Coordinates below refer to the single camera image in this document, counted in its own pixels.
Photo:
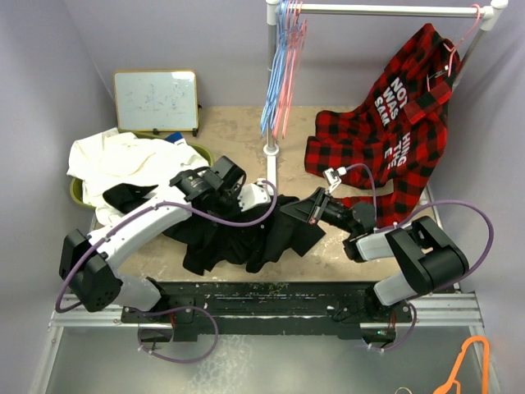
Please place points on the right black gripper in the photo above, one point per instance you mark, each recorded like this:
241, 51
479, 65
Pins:
310, 208

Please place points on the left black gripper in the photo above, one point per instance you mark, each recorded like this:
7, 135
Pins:
236, 209

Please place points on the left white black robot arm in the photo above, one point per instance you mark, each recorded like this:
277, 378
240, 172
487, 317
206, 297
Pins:
89, 264

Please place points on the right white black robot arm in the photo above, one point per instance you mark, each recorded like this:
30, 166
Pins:
426, 256

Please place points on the red black plaid shirt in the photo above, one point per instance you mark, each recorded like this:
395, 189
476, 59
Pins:
398, 133

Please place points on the pink hanger holding plaid shirt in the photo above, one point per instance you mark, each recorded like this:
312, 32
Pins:
463, 41

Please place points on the white cloth in basket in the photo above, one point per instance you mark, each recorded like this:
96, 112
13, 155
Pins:
123, 160

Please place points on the small whiteboard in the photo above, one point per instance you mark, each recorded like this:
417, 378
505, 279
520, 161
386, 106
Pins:
156, 101

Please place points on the olive green laundry basket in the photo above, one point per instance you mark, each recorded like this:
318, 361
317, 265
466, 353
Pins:
76, 193

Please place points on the white metal clothes rack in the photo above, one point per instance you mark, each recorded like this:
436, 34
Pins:
492, 14

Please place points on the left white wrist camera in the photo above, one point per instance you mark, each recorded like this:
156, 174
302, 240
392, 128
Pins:
255, 194

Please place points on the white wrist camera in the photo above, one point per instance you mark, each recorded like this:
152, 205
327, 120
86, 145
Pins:
255, 194
333, 178

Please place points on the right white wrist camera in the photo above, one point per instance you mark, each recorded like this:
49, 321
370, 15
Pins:
333, 178

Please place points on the blue wire hanger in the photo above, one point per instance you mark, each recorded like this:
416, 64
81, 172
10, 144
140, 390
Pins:
276, 19

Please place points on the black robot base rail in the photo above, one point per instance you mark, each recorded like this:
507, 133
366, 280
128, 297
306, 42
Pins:
347, 310

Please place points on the pink wire hanger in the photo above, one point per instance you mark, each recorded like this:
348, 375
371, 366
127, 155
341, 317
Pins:
291, 36

